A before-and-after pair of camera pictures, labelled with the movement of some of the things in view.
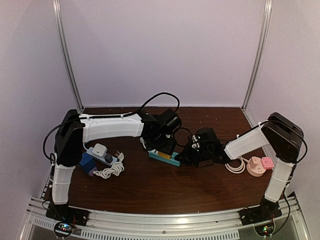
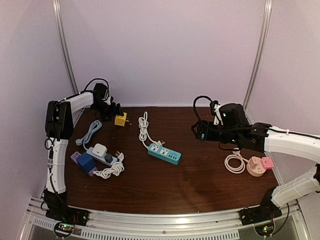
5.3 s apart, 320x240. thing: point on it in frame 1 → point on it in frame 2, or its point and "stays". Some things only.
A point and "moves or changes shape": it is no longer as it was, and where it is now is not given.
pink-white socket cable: (236, 170) stays
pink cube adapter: (267, 162) stays
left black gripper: (169, 149) → (113, 112)
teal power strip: (171, 161) stays
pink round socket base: (255, 167) stays
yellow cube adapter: (164, 155) moves or changes shape
